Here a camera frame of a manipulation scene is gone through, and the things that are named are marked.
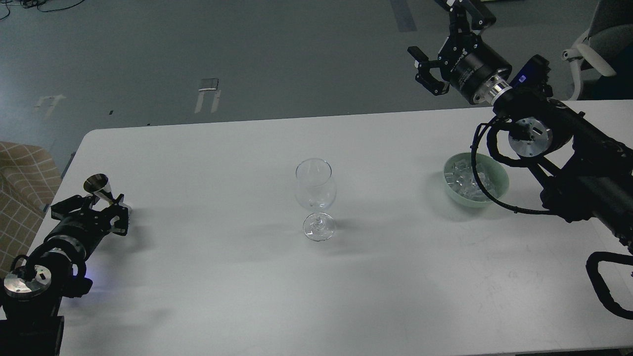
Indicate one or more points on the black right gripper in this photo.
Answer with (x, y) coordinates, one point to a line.
(464, 62)

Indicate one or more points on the white grey office chair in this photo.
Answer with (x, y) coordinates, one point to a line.
(608, 35)

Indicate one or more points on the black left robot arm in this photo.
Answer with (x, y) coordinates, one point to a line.
(31, 294)

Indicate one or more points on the steel cocktail jigger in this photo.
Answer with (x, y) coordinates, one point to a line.
(98, 185)

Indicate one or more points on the beige checkered cushion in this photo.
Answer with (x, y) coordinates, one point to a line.
(29, 180)

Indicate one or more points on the clear ice cubes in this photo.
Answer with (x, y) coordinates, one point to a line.
(461, 179)

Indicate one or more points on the green bowl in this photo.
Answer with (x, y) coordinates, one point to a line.
(499, 176)

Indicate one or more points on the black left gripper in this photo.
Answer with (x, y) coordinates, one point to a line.
(85, 228)

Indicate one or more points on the clear wine glass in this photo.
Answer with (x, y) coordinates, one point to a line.
(316, 191)

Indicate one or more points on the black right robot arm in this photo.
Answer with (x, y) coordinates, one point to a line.
(583, 172)

